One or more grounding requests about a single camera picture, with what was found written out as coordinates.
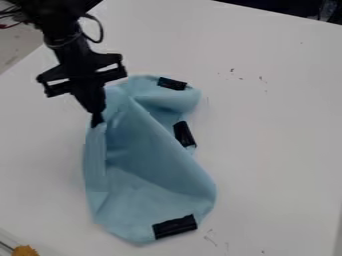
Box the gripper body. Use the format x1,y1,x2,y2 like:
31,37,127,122
34,35,129,99

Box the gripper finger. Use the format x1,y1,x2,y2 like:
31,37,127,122
73,83,109,129

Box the light blue cloth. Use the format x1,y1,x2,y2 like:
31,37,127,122
81,74,220,247

